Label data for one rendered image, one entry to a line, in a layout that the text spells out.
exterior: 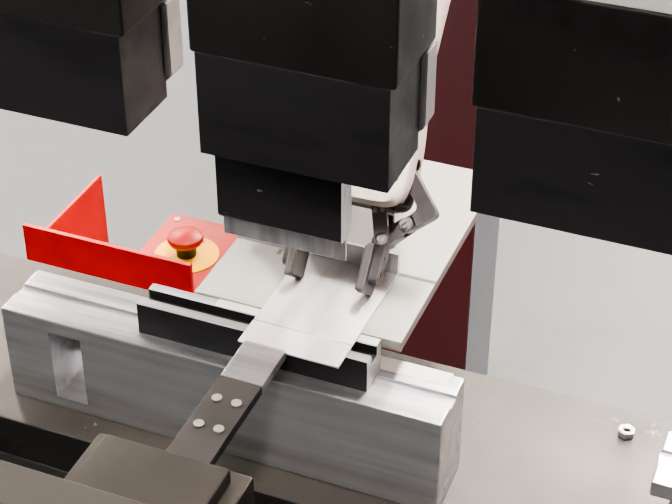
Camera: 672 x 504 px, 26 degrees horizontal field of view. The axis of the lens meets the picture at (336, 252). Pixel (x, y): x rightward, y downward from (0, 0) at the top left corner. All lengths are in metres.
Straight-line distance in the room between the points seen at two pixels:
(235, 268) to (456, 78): 0.58
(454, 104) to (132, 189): 1.53
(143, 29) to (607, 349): 1.82
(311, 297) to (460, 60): 0.60
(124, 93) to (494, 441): 0.44
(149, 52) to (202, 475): 0.31
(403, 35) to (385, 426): 0.34
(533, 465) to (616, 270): 1.75
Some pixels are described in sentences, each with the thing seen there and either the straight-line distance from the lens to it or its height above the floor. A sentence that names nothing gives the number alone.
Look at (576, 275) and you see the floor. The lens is 2.93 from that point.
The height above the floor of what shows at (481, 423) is 0.87.
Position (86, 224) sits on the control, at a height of 0.77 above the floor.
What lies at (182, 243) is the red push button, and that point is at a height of 0.81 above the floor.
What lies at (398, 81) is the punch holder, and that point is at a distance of 0.95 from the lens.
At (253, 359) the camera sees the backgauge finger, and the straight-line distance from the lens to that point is 1.12.
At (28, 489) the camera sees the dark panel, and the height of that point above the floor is 1.34.
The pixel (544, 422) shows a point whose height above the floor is 0.87.
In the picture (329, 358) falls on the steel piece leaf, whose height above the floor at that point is 1.00.
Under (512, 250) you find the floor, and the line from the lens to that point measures 2.98.
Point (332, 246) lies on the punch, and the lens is 1.08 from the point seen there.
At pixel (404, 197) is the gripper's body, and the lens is 1.15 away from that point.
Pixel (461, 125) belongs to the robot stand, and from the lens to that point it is 1.75.
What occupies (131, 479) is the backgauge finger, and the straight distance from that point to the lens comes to 0.99.
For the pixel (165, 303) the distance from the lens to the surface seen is 1.19.
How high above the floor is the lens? 1.72
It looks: 36 degrees down
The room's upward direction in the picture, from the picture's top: straight up
